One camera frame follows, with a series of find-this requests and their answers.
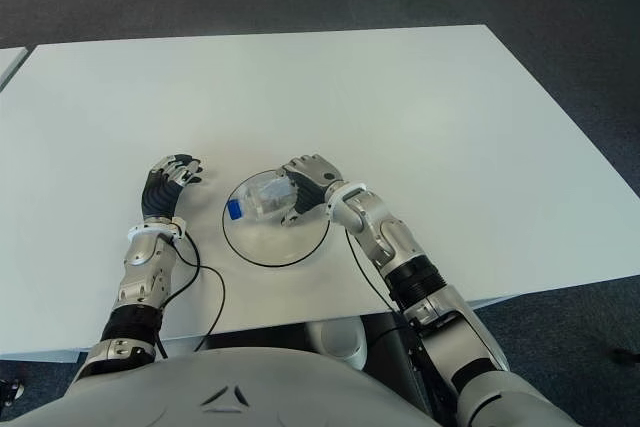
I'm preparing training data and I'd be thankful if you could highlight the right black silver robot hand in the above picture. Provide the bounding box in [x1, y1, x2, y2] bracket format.
[276, 153, 346, 227]

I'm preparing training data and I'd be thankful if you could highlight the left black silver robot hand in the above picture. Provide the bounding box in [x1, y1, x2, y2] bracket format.
[139, 152, 206, 222]

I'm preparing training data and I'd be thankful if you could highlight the clear water bottle blue cap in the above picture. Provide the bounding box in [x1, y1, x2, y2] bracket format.
[225, 175, 301, 222]

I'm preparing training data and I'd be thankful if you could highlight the white plate black rim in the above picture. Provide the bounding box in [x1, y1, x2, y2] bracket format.
[221, 166, 331, 268]

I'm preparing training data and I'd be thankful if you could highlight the white robot pelvis cover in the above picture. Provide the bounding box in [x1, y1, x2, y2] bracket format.
[304, 319, 369, 373]

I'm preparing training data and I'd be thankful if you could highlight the white neighbouring table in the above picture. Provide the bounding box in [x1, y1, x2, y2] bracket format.
[0, 46, 29, 93]

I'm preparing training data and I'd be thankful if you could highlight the grey robot torso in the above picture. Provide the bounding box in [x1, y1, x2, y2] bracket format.
[0, 346, 441, 427]

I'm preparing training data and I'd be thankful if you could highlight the black stand foot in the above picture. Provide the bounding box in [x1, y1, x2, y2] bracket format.
[0, 376, 25, 406]

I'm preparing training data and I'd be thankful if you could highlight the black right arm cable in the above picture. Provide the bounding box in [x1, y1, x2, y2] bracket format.
[344, 226, 406, 318]

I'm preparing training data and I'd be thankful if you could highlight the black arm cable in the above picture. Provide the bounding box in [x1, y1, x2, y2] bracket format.
[344, 226, 406, 318]
[152, 231, 226, 361]

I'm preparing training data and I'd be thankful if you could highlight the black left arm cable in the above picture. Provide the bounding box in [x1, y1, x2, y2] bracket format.
[152, 231, 226, 361]

